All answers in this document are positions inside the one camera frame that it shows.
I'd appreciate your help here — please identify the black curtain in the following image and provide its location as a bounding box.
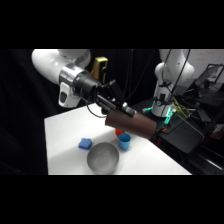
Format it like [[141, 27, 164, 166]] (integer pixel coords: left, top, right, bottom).
[[0, 49, 165, 176]]

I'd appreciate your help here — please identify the green light strip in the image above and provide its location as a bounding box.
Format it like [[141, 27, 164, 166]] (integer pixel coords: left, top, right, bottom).
[[164, 108, 175, 125]]

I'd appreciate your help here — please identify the red block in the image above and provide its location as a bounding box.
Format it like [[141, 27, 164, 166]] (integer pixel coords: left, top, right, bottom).
[[114, 128, 125, 138]]

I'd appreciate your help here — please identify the yellow cable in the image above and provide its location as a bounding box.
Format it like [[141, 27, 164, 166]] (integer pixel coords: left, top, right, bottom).
[[172, 96, 192, 120]]

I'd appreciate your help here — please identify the black robot stand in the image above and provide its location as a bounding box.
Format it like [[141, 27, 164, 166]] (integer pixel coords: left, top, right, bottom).
[[128, 98, 206, 155]]

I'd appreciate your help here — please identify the blue sponge block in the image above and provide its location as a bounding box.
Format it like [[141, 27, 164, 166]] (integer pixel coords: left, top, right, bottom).
[[78, 137, 93, 151]]

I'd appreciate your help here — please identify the grey bowl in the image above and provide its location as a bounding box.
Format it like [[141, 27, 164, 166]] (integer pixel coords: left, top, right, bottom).
[[86, 142, 120, 175]]

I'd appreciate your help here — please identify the brown cup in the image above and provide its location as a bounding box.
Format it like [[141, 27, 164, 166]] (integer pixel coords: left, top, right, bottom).
[[104, 110, 158, 140]]

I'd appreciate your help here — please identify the blue cup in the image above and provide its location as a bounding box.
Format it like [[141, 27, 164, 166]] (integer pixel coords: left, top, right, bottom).
[[118, 132, 132, 151]]

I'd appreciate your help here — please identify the gold wrist camera mount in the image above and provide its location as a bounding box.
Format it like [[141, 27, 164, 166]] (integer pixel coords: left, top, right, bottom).
[[90, 56, 110, 84]]

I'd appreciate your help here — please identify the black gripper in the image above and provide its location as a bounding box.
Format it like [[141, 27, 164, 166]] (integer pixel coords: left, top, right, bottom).
[[96, 79, 137, 118]]

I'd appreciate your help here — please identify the dark laptop screen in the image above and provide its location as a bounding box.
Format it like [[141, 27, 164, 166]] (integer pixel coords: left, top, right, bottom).
[[194, 63, 224, 92]]

